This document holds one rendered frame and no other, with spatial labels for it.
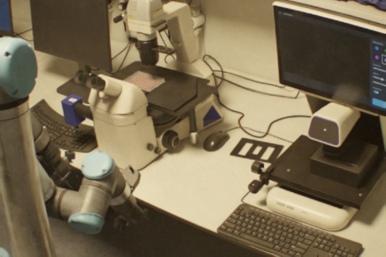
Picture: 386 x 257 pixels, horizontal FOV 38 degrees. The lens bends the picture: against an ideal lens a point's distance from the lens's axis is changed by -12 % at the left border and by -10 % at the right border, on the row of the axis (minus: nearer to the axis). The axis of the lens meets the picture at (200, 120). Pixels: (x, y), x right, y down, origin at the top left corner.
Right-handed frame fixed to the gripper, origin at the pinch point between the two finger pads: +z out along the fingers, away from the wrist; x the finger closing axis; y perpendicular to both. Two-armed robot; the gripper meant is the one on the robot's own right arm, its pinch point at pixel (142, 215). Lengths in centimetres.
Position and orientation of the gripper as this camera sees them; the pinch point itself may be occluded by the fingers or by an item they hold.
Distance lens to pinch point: 190.7
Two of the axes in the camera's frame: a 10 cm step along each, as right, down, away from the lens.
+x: 8.4, 3.2, -4.4
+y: -5.1, 7.6, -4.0
